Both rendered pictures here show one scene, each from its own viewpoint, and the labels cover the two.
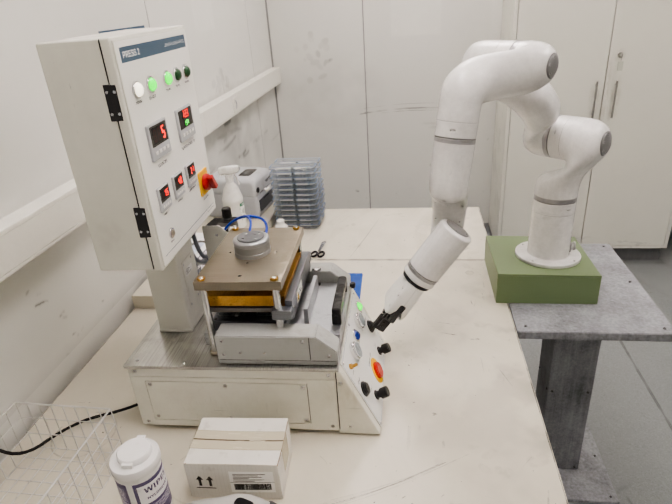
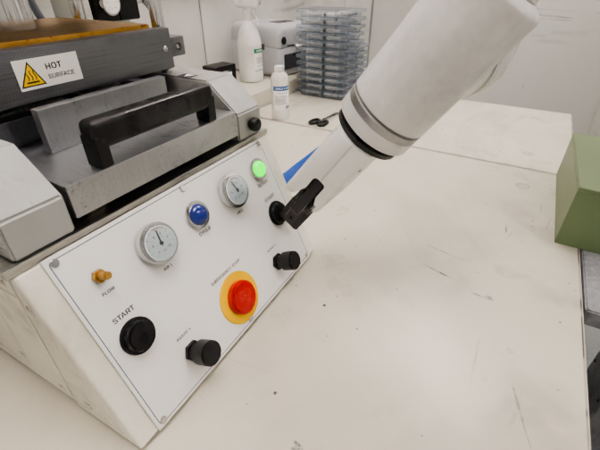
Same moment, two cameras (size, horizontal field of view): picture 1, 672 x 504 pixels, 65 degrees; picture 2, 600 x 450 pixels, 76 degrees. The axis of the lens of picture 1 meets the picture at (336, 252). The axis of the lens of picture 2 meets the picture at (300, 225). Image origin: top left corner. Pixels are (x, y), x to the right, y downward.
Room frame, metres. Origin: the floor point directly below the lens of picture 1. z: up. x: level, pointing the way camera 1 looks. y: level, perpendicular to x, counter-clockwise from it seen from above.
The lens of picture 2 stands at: (0.74, -0.26, 1.11)
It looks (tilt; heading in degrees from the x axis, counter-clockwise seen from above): 33 degrees down; 21
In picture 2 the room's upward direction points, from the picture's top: straight up
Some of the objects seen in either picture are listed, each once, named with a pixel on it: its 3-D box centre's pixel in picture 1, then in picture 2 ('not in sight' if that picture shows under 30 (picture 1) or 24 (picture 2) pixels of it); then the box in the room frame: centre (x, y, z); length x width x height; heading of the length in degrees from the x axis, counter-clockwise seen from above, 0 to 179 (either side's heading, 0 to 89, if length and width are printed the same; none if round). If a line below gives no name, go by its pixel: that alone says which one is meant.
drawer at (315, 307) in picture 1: (281, 305); (72, 117); (1.05, 0.14, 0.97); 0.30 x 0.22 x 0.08; 82
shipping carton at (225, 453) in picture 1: (241, 456); not in sight; (0.78, 0.22, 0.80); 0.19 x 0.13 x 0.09; 81
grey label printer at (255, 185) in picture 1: (240, 191); (272, 45); (2.16, 0.39, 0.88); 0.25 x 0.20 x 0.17; 75
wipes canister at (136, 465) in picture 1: (142, 480); not in sight; (0.71, 0.39, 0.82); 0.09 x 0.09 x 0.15
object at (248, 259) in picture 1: (243, 258); not in sight; (1.08, 0.21, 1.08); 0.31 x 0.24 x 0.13; 172
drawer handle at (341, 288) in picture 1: (339, 298); (157, 120); (1.03, 0.00, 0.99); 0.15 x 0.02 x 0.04; 172
